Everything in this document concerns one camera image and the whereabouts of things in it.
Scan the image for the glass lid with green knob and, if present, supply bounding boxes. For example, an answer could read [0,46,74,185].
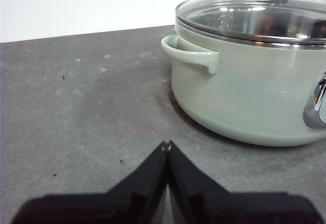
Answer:
[175,0,326,48]

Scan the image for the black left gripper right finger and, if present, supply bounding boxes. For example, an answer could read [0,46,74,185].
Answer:
[167,140,321,224]

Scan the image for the green electric cooking pot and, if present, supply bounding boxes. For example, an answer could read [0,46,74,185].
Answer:
[160,17,326,148]

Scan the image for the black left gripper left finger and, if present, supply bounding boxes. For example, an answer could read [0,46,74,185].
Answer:
[11,141,170,224]

